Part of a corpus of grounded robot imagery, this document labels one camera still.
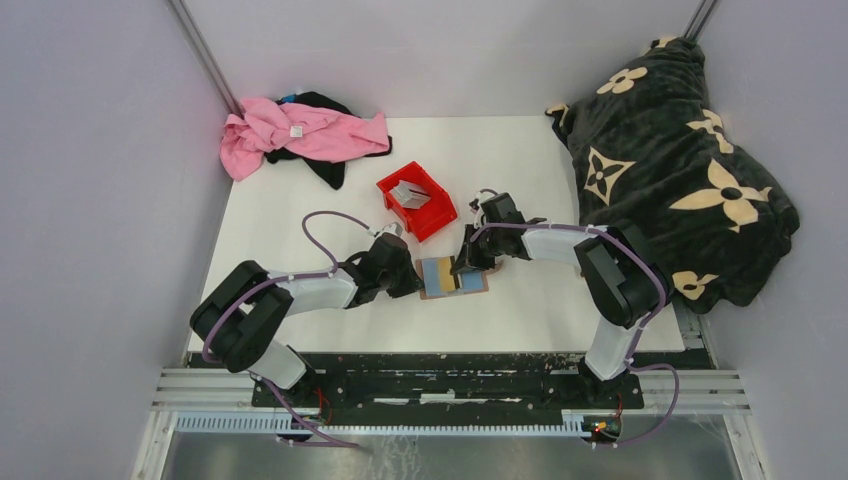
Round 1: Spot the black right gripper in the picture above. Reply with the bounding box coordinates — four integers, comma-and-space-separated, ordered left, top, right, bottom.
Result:
452, 224, 504, 276

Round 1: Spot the tan leather card holder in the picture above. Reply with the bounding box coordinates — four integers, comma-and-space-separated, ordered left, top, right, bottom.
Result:
415, 256, 502, 300

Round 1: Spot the red plastic bin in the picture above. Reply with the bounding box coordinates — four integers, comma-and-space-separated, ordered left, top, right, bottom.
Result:
376, 162, 458, 242

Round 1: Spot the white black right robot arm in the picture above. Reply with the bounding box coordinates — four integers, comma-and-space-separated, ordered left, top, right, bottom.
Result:
451, 189, 673, 408

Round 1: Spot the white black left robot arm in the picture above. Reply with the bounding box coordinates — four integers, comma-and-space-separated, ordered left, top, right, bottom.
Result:
189, 233, 424, 407

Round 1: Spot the stack of credit cards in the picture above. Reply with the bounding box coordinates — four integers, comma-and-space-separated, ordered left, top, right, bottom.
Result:
389, 180, 431, 210

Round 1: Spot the black floral blanket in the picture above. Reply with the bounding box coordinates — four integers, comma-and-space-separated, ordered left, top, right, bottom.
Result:
547, 37, 800, 314

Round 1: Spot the pink cloth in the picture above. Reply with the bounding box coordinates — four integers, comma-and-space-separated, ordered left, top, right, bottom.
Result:
219, 97, 391, 181

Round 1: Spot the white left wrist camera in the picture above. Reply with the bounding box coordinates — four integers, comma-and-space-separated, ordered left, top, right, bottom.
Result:
373, 222, 403, 238

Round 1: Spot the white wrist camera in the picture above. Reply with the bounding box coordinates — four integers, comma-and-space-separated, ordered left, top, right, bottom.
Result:
469, 190, 492, 217
373, 222, 403, 238

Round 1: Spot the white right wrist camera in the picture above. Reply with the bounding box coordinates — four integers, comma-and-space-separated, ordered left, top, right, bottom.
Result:
469, 190, 492, 217

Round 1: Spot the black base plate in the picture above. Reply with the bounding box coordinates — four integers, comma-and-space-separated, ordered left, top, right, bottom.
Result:
279, 352, 645, 409

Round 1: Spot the aluminium rail frame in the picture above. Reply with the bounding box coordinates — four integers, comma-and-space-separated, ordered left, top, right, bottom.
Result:
130, 368, 765, 479

